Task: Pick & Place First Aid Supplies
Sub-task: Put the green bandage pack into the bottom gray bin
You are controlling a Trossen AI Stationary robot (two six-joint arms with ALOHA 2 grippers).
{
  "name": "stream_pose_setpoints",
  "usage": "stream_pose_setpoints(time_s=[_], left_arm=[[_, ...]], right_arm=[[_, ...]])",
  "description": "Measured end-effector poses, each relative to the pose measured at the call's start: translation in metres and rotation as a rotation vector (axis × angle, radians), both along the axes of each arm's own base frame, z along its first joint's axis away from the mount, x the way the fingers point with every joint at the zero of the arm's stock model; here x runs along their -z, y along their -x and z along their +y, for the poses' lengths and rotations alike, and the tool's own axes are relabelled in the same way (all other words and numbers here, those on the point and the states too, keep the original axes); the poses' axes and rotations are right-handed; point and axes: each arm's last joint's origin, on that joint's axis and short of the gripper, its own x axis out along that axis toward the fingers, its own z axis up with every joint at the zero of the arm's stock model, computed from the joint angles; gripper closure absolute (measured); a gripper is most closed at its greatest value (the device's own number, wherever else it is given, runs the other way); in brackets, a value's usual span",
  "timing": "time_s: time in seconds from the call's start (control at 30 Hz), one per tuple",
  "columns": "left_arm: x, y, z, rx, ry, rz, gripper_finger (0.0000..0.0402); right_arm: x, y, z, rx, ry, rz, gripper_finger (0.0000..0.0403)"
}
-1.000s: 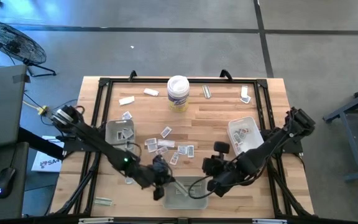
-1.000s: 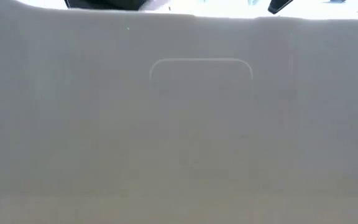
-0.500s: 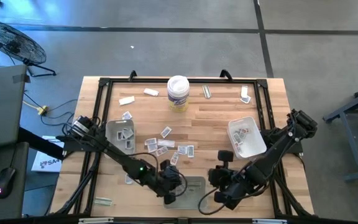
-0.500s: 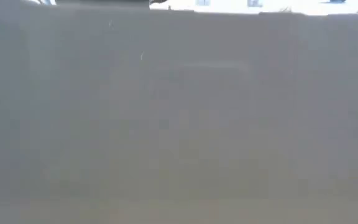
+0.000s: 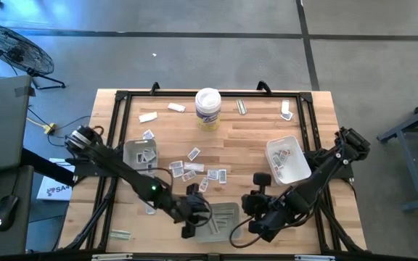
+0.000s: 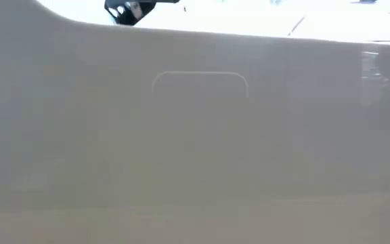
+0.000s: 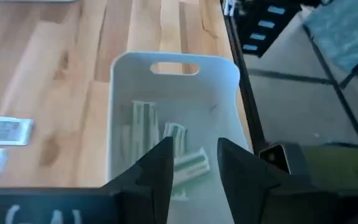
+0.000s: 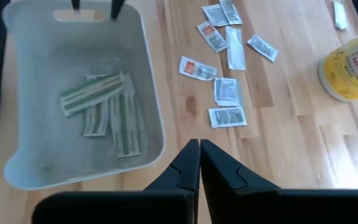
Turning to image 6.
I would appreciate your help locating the translucent plastic bin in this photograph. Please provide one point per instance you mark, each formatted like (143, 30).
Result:
(195, 142)

